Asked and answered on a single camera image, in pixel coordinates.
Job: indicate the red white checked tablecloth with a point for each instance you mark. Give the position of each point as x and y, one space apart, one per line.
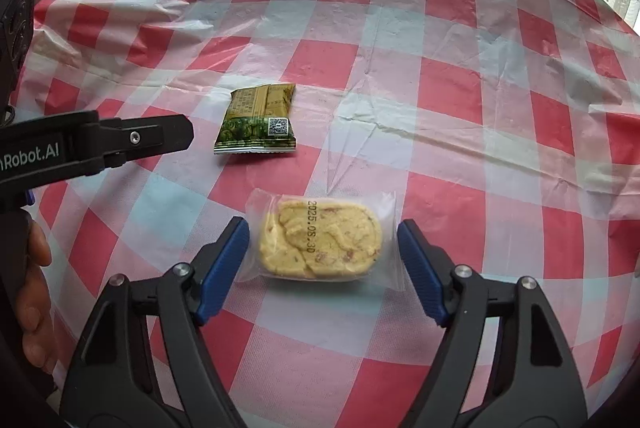
400 83

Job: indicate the person's left hand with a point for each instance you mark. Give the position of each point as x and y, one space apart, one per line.
32 333

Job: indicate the dark green snack packet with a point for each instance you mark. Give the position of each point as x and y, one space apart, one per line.
255 123

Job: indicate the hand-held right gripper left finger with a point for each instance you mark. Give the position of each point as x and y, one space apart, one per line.
222 268

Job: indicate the yellow cake clear packet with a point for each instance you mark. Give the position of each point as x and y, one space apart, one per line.
320 240

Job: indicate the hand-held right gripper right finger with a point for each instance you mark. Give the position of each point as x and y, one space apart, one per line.
422 273

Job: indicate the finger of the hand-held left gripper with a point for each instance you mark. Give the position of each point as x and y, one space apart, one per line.
150 137

